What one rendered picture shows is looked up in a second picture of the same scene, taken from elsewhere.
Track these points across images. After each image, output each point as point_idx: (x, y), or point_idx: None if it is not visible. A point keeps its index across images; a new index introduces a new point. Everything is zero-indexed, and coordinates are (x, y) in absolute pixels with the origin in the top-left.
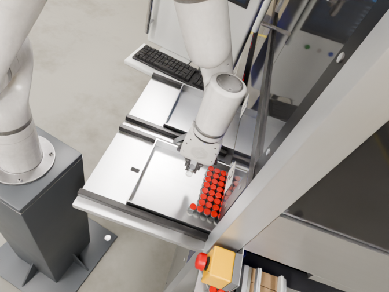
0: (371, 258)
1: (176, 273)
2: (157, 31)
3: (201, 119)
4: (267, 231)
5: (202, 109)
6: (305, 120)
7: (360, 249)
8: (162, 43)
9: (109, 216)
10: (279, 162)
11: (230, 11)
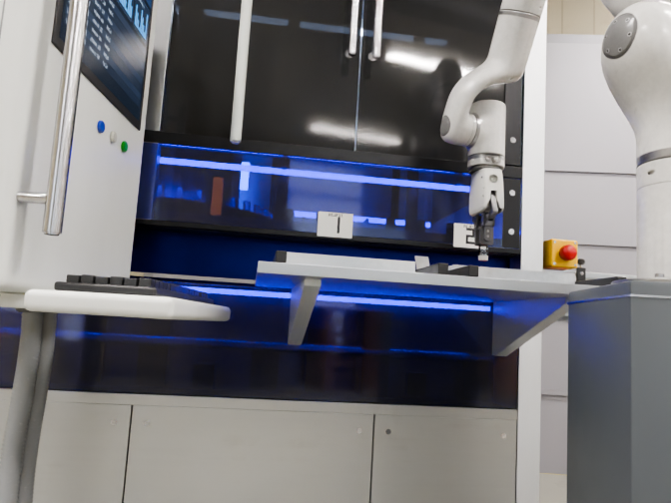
0: None
1: (510, 492)
2: (28, 235)
3: (503, 144)
4: None
5: (502, 132)
6: (530, 91)
7: None
8: (39, 273)
9: None
10: (539, 121)
11: (126, 138)
